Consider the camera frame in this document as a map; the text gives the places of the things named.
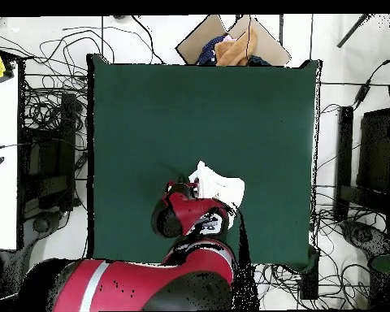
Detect black thin rod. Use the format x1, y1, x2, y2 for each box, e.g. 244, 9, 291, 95
336, 13, 371, 49

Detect white desk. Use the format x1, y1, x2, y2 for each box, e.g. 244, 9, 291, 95
0, 61, 20, 251

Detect black upright stand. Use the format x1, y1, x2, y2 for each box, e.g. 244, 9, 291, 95
334, 106, 354, 222

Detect open cardboard box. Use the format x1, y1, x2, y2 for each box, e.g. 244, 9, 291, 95
175, 14, 293, 67

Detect black power adapter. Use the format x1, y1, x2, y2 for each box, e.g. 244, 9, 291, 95
353, 82, 371, 108

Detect grey swivel chair base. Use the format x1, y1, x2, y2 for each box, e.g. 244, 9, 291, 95
22, 210, 64, 251
340, 219, 390, 258

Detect dark blue garment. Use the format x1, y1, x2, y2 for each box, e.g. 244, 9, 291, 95
197, 34, 229, 66

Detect black computer tower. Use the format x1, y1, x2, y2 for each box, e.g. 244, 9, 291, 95
19, 92, 79, 212

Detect dark green table cloth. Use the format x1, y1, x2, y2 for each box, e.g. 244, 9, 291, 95
86, 53, 323, 272

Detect white printed T-shirt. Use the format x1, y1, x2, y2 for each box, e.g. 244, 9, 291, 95
188, 160, 246, 230

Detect tan folded garment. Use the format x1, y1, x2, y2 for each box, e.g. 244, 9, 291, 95
213, 28, 259, 67

